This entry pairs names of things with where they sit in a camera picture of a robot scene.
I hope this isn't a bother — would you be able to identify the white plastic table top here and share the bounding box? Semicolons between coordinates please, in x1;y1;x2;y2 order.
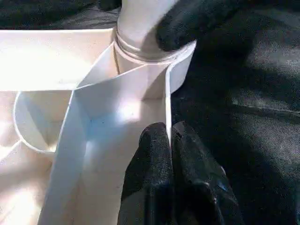
0;28;197;225

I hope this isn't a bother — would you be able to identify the white plastic table leg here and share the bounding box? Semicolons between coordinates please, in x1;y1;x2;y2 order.
114;0;195;62

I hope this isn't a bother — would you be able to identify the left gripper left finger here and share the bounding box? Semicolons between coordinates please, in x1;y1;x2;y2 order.
117;122;175;225

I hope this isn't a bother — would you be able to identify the black work mat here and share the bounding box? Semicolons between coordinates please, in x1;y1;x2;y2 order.
0;0;300;225

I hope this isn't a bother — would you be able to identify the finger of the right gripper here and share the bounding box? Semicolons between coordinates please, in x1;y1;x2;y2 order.
156;0;245;52
96;0;122;12

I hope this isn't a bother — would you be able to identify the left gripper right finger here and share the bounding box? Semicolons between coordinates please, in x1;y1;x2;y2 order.
171;120;245;225

